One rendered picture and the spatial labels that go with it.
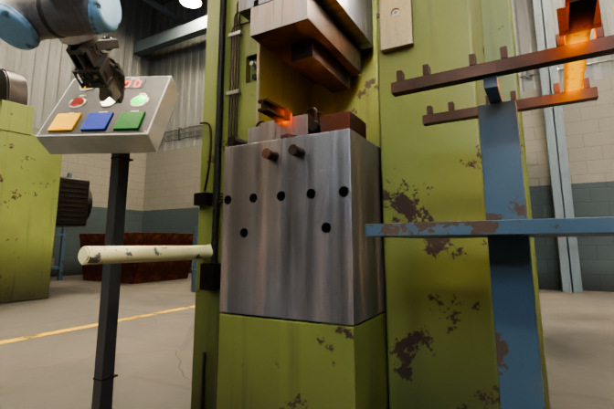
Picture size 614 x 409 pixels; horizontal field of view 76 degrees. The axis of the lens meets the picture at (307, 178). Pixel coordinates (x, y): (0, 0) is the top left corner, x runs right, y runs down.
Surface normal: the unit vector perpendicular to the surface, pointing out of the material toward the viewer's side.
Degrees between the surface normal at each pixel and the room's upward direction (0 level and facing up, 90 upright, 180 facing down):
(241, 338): 90
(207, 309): 90
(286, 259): 90
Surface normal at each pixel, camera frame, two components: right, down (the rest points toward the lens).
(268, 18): -0.48, -0.14
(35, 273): 0.81, -0.10
